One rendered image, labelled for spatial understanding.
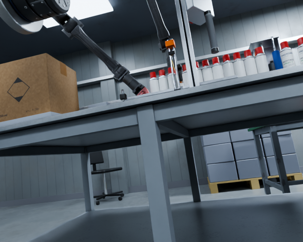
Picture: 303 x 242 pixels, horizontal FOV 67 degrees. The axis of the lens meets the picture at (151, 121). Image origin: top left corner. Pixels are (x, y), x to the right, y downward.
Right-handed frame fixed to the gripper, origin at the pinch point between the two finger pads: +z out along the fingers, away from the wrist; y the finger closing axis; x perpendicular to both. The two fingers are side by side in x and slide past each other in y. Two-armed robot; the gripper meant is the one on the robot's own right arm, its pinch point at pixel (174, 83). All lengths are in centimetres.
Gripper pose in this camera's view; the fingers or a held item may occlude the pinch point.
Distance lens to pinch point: 131.8
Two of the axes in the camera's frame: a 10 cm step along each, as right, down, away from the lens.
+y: -9.6, 1.6, 2.4
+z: 1.3, 9.8, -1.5
